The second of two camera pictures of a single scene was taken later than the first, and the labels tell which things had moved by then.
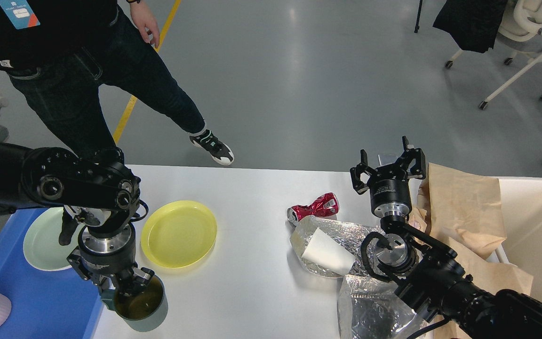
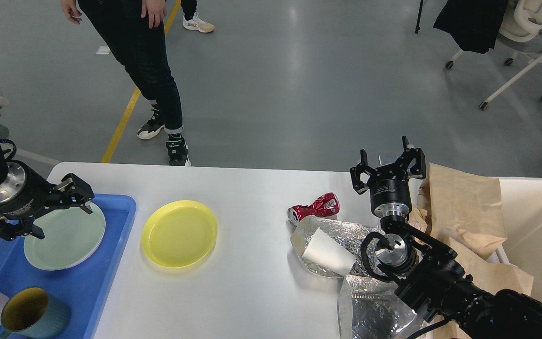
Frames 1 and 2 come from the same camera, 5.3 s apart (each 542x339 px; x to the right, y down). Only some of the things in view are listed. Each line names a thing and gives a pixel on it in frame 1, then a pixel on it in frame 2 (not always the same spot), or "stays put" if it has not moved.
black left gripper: (101, 258) to (24, 196)
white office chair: (524, 30) stays put
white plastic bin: (538, 217) stays put
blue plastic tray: (45, 304) stays put
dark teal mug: (143, 311) to (33, 313)
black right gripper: (390, 189) stays put
